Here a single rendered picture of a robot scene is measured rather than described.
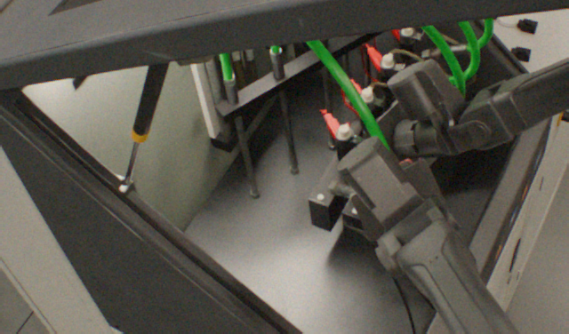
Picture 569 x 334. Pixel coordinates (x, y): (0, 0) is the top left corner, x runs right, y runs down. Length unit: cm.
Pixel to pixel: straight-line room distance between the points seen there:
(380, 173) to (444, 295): 20
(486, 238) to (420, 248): 59
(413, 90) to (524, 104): 15
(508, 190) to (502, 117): 41
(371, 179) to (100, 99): 47
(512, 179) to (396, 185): 60
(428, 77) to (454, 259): 37
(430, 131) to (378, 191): 24
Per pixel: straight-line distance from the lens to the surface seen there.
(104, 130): 126
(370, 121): 102
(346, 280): 150
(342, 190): 121
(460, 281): 75
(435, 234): 83
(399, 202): 91
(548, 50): 165
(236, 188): 163
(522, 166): 150
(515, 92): 105
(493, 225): 143
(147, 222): 107
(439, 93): 110
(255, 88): 141
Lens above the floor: 215
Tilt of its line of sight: 52 degrees down
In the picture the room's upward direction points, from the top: 10 degrees counter-clockwise
